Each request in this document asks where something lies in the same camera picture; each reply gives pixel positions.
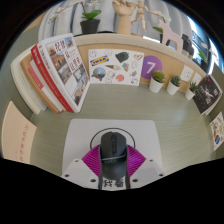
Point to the grey curtain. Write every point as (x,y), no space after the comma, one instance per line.
(106,16)

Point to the dark grey horse figure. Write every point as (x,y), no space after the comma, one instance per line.
(186,43)

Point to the pink horse figure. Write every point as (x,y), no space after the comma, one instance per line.
(170,35)

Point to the white orchid in black pot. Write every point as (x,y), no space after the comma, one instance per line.
(157,29)
(90,26)
(203,64)

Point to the grey-green desk divider panel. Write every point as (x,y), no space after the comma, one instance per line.
(13,60)
(218,76)

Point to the dark grey computer mouse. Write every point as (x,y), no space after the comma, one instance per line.
(113,156)

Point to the cream-covered book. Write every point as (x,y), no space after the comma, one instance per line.
(22,86)

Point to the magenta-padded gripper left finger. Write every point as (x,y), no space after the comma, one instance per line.
(80,172)

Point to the colourful sticker sheet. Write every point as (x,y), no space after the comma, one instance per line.
(218,131)

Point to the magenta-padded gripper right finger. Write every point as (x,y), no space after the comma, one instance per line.
(148,171)

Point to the white sticker sheet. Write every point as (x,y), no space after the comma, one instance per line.
(115,68)

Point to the wooden hand model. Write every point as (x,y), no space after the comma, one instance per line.
(124,18)

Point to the brown-covered book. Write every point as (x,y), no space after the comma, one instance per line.
(39,88)

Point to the purple round number sign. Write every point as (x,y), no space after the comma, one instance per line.
(150,66)

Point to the dark-framed window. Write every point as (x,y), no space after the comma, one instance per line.
(200,36)

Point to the white wall socket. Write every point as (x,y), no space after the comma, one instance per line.
(186,73)
(197,78)

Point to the red-spined photo cover book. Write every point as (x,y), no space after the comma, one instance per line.
(63,66)

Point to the white printed mouse pad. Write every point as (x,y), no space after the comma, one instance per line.
(80,136)

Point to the black-covered book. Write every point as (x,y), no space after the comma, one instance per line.
(206,95)

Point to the peach paper card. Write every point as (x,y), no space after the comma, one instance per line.
(18,133)

